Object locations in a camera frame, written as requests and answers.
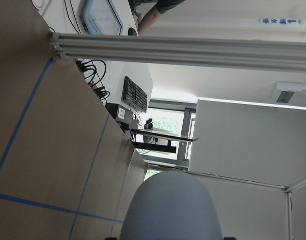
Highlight light blue plastic cup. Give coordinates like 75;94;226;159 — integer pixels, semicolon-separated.
120;171;223;240

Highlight person forearm in background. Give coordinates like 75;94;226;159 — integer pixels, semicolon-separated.
138;6;162;36

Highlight black equipment on table edge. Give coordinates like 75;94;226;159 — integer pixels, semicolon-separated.
105;102;139;131

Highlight black keyboard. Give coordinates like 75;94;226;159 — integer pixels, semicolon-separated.
122;76;148;113

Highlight teach pendant tablet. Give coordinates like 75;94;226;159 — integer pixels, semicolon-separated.
80;0;123;36

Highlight aluminium frame enclosure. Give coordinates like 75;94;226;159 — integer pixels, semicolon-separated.
145;162;306;240

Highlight black cables and plugs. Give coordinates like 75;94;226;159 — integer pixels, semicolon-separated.
76;58;110;106

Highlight aluminium camera mount post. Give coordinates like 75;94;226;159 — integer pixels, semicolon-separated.
50;32;306;73

